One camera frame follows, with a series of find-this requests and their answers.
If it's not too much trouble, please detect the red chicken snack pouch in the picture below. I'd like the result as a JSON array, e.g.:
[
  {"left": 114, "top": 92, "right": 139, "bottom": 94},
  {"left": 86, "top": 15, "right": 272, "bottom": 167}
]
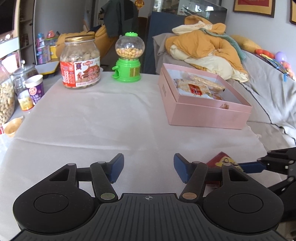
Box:
[{"left": 206, "top": 152, "right": 243, "bottom": 189}]

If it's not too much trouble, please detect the rice cracker packet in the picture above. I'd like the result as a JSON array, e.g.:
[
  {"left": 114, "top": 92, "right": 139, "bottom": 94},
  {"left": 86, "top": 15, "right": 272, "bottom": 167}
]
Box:
[{"left": 174, "top": 78, "right": 213, "bottom": 99}]

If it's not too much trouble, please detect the long rice crisp packet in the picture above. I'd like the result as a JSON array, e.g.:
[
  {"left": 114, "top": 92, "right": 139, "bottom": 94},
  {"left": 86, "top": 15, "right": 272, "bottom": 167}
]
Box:
[{"left": 182, "top": 72, "right": 225, "bottom": 92}]

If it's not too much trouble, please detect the white table cloth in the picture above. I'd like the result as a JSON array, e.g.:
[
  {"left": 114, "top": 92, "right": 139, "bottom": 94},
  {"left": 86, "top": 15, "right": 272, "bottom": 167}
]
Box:
[{"left": 0, "top": 71, "right": 285, "bottom": 241}]

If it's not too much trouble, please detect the pink gift box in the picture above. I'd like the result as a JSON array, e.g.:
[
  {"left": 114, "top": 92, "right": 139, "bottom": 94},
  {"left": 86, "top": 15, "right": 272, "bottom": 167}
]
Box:
[{"left": 159, "top": 64, "right": 252, "bottom": 129}]

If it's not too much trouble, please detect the small glass jar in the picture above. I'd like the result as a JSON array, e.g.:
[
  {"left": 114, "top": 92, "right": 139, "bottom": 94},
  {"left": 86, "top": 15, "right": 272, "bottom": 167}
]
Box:
[{"left": 12, "top": 60, "right": 39, "bottom": 111}]

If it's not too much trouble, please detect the purple white drink cup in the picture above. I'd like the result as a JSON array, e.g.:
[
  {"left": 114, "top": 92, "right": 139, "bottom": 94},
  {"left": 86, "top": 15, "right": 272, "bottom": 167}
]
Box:
[{"left": 25, "top": 74, "right": 45, "bottom": 105}]

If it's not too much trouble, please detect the large glass peanut jar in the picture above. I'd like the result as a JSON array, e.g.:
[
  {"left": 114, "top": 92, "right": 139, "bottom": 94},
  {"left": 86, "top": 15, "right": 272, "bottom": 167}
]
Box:
[{"left": 0, "top": 64, "right": 15, "bottom": 126}]

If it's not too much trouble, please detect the yellow orange blanket pile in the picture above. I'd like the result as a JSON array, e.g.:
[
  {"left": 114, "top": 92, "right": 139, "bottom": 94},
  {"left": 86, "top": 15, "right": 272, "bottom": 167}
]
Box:
[{"left": 165, "top": 23, "right": 248, "bottom": 82}]

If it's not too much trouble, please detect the plastic peanut jar gold lid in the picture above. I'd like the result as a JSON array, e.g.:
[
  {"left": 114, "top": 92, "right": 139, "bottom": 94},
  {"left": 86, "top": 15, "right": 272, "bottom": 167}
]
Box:
[{"left": 60, "top": 34, "right": 100, "bottom": 89}]

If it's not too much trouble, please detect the framed red picture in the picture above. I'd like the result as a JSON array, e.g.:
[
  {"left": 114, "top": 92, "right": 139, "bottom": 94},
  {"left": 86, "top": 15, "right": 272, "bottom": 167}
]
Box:
[{"left": 233, "top": 0, "right": 275, "bottom": 18}]

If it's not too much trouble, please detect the green gumball machine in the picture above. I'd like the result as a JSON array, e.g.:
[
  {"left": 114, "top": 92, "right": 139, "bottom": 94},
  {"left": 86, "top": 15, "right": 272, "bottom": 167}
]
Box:
[{"left": 112, "top": 32, "right": 145, "bottom": 83}]

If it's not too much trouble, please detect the dark jacket on stand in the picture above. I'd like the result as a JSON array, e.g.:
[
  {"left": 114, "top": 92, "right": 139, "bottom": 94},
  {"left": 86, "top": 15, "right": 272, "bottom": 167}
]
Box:
[{"left": 100, "top": 0, "right": 138, "bottom": 38}]

